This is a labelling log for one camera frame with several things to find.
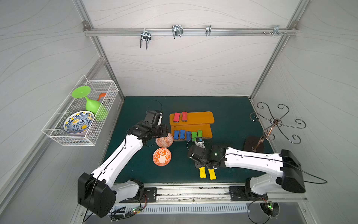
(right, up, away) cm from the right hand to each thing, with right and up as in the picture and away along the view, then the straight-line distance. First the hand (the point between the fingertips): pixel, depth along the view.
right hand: (196, 159), depth 77 cm
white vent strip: (-12, -23, -6) cm, 27 cm away
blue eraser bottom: (-12, +10, +18) cm, 24 cm away
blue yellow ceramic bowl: (-55, +21, -14) cm, 61 cm away
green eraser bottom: (0, +10, +18) cm, 21 cm away
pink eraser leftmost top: (-12, +22, +12) cm, 28 cm away
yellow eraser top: (+4, -9, +3) cm, 11 cm away
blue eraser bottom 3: (-4, +10, +17) cm, 20 cm away
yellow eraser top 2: (+10, -10, +2) cm, 14 cm away
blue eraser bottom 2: (-8, +11, +19) cm, 23 cm away
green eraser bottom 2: (+4, +11, +19) cm, 22 cm away
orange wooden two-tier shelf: (+1, +20, +12) cm, 23 cm away
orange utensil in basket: (-55, +36, +3) cm, 66 cm away
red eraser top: (-6, +23, +13) cm, 28 cm away
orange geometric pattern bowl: (-20, +6, +17) cm, 26 cm away
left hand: (-17, +16, +2) cm, 23 cm away
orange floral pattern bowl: (-21, -2, +9) cm, 23 cm away
